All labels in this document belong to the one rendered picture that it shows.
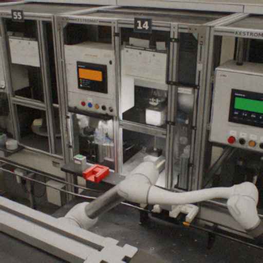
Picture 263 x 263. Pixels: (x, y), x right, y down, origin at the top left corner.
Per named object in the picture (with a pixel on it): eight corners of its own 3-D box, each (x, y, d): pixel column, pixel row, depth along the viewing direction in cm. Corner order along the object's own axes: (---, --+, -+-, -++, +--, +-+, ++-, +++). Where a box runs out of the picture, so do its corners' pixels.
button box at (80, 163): (74, 171, 287) (73, 157, 283) (80, 166, 294) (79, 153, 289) (82, 173, 284) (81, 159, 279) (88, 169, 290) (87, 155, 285)
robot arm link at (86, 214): (55, 223, 240) (72, 205, 259) (71, 242, 242) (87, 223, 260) (138, 167, 200) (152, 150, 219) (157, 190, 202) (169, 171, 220)
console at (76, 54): (66, 107, 282) (61, 45, 263) (88, 97, 304) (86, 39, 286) (113, 117, 263) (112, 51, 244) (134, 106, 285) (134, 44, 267)
